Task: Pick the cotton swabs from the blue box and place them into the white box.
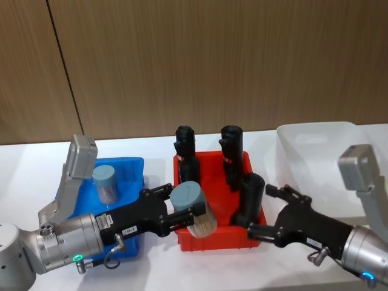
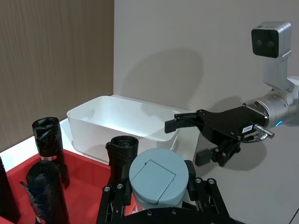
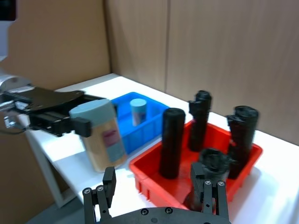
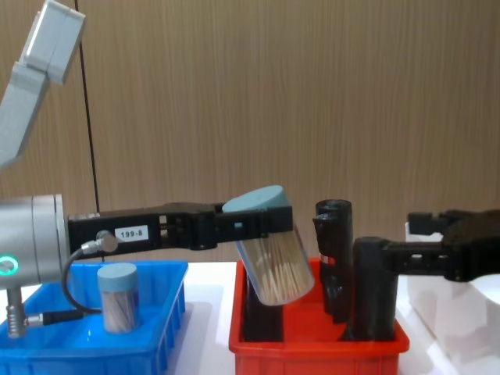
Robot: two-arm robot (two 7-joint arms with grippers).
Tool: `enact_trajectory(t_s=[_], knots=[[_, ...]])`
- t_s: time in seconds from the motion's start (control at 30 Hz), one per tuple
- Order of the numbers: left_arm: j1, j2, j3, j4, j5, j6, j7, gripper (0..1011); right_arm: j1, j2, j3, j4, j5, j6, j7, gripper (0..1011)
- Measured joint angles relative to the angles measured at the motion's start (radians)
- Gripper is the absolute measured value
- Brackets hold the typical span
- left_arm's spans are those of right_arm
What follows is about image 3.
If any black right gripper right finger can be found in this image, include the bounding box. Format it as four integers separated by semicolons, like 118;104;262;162
190;162;230;222

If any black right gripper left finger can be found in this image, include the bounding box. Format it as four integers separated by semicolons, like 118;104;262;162
83;167;117;224

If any white table leg frame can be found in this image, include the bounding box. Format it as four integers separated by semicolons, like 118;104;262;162
24;126;79;209

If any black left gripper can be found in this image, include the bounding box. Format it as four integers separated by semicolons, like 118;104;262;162
0;87;119;138

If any small jar with teal lid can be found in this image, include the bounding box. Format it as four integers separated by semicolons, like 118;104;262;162
129;98;148;127

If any blue plastic bin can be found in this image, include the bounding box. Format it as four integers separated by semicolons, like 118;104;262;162
109;91;171;155

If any red plastic bin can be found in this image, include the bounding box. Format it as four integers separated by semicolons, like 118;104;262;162
128;119;264;211

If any tan jar with teal lid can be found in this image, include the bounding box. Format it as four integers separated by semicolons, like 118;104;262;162
69;98;128;173

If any thin dark gripper cable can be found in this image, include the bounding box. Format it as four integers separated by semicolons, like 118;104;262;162
0;109;30;135

